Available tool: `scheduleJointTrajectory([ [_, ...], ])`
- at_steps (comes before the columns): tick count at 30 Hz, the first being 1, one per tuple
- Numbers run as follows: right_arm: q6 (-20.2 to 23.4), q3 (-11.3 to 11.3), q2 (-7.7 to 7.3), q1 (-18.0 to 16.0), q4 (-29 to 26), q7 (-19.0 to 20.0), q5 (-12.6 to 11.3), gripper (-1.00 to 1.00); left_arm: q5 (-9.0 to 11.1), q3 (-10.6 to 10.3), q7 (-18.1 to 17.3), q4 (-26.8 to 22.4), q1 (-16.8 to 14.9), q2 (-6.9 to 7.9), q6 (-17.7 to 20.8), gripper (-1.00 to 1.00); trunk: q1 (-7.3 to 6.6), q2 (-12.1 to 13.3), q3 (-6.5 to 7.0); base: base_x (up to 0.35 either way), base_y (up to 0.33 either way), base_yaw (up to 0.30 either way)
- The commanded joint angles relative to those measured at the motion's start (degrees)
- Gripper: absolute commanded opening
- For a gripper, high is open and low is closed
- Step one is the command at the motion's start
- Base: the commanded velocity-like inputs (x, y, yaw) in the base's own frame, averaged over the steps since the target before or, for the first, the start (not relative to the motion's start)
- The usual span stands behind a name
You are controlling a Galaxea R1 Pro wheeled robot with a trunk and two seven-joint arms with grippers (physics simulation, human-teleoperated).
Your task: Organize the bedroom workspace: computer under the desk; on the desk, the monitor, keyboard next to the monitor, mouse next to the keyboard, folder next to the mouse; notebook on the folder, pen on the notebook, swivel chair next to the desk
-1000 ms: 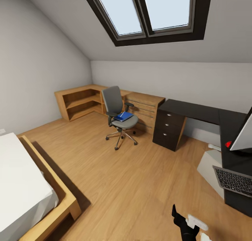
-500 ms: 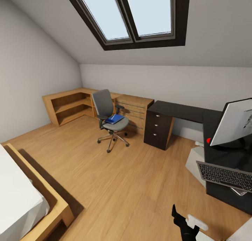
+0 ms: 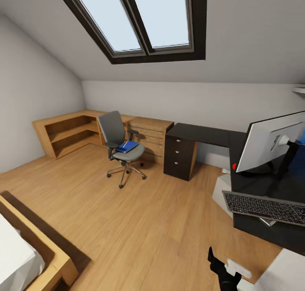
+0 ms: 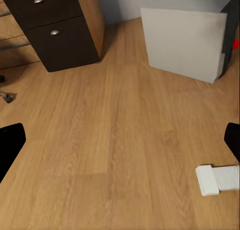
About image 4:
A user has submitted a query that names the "swivel chair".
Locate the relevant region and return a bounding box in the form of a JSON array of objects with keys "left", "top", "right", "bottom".
[{"left": 0, "top": 75, "right": 12, "bottom": 102}]

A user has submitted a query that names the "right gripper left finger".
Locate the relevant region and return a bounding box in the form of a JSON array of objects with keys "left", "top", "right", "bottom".
[{"left": 0, "top": 123, "right": 26, "bottom": 183}]

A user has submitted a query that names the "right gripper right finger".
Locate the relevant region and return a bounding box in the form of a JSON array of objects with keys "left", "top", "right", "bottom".
[{"left": 224, "top": 123, "right": 240, "bottom": 163}]

